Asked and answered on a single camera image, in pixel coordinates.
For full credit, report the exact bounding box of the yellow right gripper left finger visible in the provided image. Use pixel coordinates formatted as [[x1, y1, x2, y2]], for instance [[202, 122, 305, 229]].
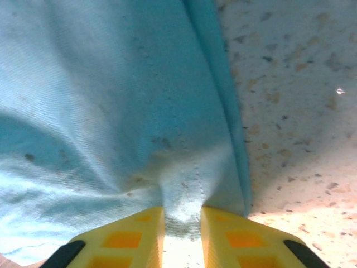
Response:
[[40, 205, 166, 268]]

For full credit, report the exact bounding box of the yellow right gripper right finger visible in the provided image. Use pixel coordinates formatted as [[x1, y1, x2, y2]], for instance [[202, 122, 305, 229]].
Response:
[[200, 206, 331, 268]]

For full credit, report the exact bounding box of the light blue t-shirt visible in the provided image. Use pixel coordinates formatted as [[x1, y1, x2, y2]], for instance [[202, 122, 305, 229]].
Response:
[[0, 0, 253, 266]]

